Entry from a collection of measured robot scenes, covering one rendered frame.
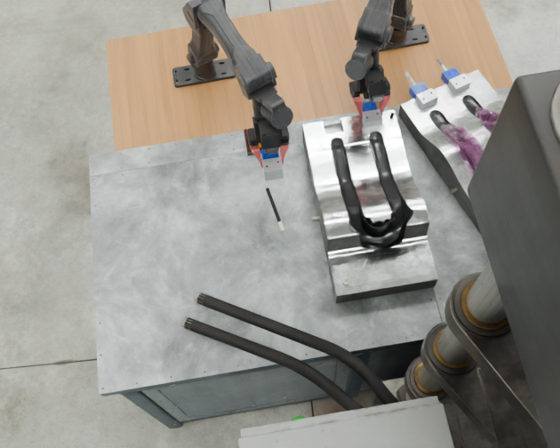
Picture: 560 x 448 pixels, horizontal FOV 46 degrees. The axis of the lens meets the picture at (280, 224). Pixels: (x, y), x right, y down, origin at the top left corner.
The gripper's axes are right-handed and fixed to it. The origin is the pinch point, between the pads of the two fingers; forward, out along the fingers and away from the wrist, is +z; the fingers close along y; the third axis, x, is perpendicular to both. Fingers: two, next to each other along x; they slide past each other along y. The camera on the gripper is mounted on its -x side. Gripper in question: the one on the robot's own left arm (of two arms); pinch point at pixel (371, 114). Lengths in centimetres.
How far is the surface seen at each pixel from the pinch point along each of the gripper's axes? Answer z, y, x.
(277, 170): 3.0, -28.1, -16.0
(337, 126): 3.6, -9.2, 2.8
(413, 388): 26, -8, -73
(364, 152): 6.9, -3.8, -7.9
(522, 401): -11, -3, -108
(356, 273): 25.2, -12.7, -35.4
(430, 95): 0.2, 18.3, 5.6
